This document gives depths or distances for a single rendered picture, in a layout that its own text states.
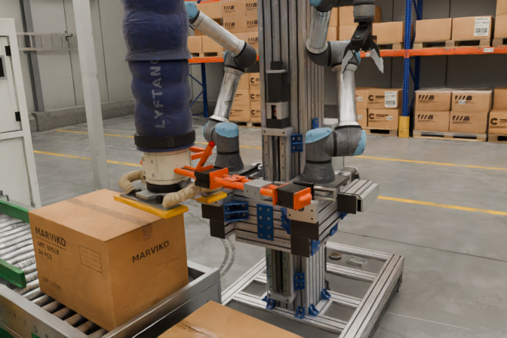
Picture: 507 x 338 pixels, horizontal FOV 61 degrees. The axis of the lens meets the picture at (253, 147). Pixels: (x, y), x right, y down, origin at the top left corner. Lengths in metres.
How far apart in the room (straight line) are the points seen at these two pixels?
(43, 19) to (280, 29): 10.35
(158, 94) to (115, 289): 0.78
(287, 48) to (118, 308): 1.36
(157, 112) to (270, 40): 0.84
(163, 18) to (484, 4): 8.57
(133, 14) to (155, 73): 0.21
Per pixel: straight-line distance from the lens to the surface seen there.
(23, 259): 2.83
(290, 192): 1.22
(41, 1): 12.27
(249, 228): 2.20
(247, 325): 1.88
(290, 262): 2.32
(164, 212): 1.53
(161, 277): 1.98
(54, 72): 12.24
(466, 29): 8.43
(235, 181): 1.39
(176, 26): 1.55
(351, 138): 1.95
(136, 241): 1.83
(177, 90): 1.56
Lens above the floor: 1.60
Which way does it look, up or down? 12 degrees down
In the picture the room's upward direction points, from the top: 2 degrees counter-clockwise
